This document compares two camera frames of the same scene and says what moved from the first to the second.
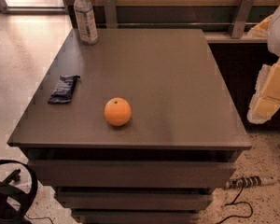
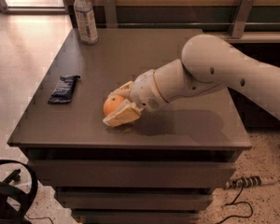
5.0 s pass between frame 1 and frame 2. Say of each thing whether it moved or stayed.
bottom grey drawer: stayed
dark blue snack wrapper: stayed
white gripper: moved
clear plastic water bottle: stayed
